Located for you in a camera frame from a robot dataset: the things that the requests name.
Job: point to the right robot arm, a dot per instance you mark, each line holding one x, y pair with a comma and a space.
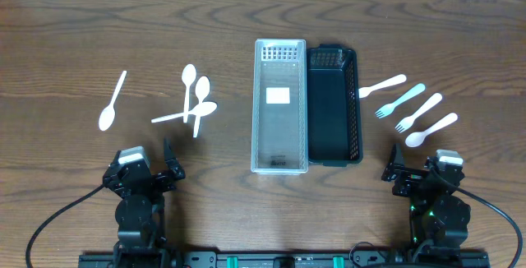
438, 219

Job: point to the white plastic spoon crosswise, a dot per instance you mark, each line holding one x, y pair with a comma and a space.
200, 110

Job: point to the black plastic basket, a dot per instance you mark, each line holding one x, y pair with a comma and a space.
334, 127

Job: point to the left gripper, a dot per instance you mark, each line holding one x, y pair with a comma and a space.
154, 178

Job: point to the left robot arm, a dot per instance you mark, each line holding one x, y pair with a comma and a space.
140, 213

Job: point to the white plastic fork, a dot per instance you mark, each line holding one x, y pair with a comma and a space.
408, 121
363, 92

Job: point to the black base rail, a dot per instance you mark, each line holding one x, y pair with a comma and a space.
358, 258

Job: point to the mint green plastic fork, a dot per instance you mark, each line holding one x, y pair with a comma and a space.
388, 109

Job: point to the clear plastic basket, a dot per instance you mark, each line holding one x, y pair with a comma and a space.
279, 108

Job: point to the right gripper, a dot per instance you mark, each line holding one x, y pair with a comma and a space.
409, 182

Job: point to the short white plastic spoon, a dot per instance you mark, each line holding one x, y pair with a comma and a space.
415, 139

